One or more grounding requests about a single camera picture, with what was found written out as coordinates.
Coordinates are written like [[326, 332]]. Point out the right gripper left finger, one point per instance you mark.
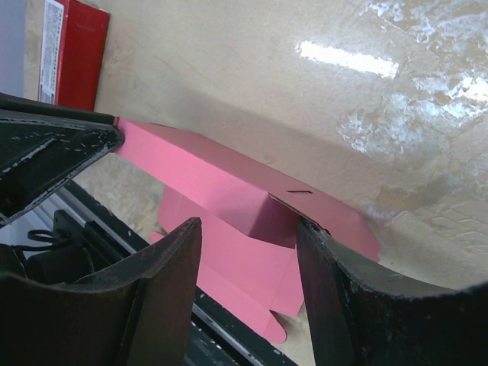
[[134, 312]]

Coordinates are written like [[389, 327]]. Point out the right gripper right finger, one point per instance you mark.
[[362, 313]]

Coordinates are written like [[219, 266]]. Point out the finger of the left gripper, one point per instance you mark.
[[43, 146]]

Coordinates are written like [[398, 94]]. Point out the pink paper box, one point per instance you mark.
[[249, 214]]

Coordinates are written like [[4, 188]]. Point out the red box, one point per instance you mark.
[[72, 47]]

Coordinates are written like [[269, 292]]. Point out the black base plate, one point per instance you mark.
[[70, 236]]

